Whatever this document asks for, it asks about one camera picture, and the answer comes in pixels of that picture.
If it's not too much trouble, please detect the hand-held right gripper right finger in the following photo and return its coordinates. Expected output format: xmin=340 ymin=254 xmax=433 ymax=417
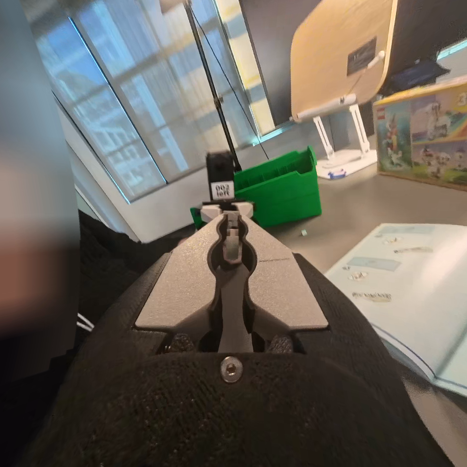
xmin=235 ymin=214 xmax=330 ymax=354

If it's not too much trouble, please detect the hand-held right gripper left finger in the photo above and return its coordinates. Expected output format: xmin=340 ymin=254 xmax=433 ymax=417
xmin=134 ymin=214 xmax=230 ymax=354

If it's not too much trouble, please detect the grey white lego leg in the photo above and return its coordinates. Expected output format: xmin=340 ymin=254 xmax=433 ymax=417
xmin=222 ymin=213 xmax=242 ymax=264

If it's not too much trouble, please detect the green plastic bin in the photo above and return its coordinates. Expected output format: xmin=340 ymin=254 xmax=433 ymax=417
xmin=190 ymin=146 xmax=322 ymax=231

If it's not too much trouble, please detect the lego set box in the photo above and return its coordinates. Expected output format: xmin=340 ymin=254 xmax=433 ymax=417
xmin=373 ymin=78 xmax=467 ymax=191

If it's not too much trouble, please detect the black tripod stand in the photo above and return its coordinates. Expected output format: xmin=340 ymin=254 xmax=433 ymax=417
xmin=184 ymin=0 xmax=242 ymax=172

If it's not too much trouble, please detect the open instruction booklet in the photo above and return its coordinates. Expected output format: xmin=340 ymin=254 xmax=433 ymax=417
xmin=324 ymin=223 xmax=467 ymax=396

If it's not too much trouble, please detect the large glass window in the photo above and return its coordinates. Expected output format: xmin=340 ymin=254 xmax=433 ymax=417
xmin=22 ymin=0 xmax=278 ymax=203

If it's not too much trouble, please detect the wooden book stand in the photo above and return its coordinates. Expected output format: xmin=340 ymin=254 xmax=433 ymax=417
xmin=291 ymin=0 xmax=398 ymax=179

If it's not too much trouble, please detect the black hanging cable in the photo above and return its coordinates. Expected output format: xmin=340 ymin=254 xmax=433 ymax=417
xmin=191 ymin=9 xmax=270 ymax=160

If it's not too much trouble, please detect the large dark wall screen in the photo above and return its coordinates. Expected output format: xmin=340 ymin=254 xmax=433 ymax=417
xmin=239 ymin=0 xmax=467 ymax=128

